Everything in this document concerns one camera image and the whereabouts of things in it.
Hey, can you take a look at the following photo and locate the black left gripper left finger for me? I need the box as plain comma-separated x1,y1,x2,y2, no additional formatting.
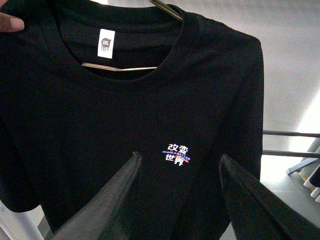
52,151,142,240

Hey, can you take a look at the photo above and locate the metal wire clothes hanger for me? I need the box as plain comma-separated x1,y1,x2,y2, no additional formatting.
81,0,185,72

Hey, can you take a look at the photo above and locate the black metal clothes rack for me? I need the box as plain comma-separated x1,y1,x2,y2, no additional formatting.
261,129,320,175

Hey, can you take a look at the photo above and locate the black printed t-shirt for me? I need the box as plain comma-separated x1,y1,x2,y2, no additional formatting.
0,0,264,240

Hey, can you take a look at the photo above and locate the person's hand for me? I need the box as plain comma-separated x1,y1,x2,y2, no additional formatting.
0,12,25,33

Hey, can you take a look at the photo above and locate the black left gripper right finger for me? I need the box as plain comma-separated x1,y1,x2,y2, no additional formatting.
219,154,320,240

